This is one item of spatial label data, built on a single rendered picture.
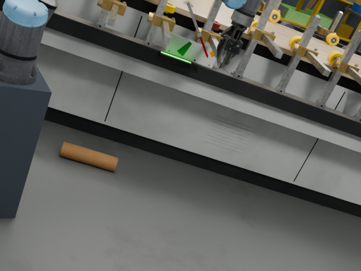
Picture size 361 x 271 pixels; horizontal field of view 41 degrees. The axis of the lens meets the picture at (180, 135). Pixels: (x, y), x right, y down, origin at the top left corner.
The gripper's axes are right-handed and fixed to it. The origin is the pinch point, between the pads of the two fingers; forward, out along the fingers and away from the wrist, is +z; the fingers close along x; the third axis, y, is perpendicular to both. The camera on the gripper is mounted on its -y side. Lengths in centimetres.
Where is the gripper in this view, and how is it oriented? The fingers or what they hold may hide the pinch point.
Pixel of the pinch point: (219, 65)
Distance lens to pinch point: 214.4
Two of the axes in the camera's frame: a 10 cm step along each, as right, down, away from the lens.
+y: 0.6, 4.5, -8.9
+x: 9.3, 3.0, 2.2
